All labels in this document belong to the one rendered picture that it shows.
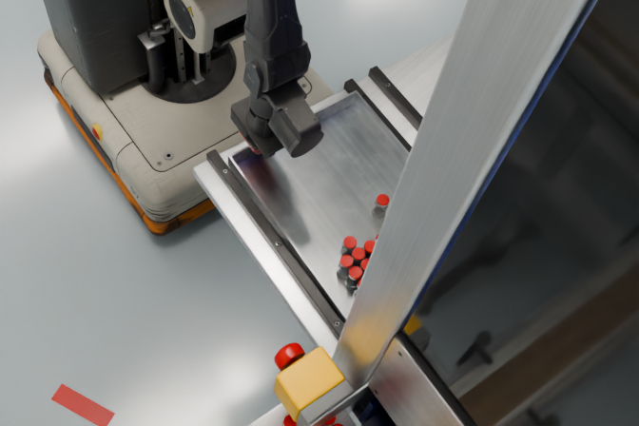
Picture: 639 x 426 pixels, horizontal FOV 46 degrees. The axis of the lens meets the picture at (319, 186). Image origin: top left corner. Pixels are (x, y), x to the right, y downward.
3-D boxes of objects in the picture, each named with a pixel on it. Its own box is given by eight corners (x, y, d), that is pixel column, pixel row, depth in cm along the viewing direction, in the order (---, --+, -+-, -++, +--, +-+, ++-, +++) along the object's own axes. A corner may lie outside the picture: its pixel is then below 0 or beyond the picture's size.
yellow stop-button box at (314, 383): (347, 404, 98) (356, 390, 92) (302, 436, 95) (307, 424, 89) (315, 358, 101) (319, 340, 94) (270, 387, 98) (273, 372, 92)
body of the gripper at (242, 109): (264, 162, 114) (268, 138, 107) (228, 111, 117) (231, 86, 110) (299, 143, 116) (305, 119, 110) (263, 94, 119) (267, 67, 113)
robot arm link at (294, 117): (300, 33, 102) (246, 57, 99) (347, 96, 99) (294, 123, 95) (286, 83, 113) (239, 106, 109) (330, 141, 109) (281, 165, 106)
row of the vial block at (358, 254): (430, 226, 121) (436, 213, 117) (341, 281, 115) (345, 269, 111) (421, 216, 122) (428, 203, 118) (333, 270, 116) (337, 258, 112)
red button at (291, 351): (311, 368, 98) (314, 358, 95) (286, 384, 97) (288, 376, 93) (295, 344, 100) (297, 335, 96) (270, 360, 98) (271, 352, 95)
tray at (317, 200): (476, 248, 120) (482, 239, 117) (347, 333, 111) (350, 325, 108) (353, 102, 133) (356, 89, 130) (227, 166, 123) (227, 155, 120)
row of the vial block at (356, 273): (438, 237, 121) (446, 223, 117) (350, 293, 114) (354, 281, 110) (430, 226, 121) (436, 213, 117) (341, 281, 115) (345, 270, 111)
